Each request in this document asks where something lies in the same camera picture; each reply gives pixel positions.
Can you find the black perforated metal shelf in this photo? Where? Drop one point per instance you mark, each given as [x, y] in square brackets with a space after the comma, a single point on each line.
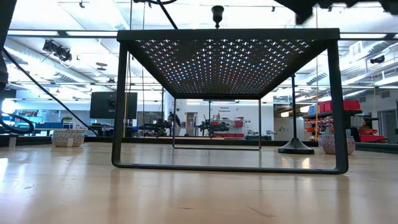
[217, 34]

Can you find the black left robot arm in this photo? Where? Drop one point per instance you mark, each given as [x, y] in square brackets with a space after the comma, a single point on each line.
[4, 31]

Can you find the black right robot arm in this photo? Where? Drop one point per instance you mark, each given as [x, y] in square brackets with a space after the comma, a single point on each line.
[391, 4]

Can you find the black background robot arm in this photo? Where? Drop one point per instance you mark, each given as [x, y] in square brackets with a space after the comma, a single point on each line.
[217, 127]

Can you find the white candle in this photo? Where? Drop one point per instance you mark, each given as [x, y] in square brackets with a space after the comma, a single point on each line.
[67, 138]
[323, 144]

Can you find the black monitor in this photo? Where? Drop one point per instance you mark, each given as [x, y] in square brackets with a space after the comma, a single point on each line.
[113, 105]

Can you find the black aluminium table frame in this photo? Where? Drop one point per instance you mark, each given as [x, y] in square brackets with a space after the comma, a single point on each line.
[99, 140]

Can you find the red storage bin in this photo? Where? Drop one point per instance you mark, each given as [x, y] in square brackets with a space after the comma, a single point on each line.
[352, 105]
[371, 138]
[326, 107]

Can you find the person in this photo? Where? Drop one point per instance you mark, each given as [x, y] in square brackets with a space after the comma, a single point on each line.
[174, 121]

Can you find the black ceiling camera cluster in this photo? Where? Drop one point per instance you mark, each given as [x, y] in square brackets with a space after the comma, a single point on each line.
[57, 51]

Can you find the small background plant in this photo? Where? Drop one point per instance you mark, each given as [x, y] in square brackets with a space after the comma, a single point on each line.
[66, 119]

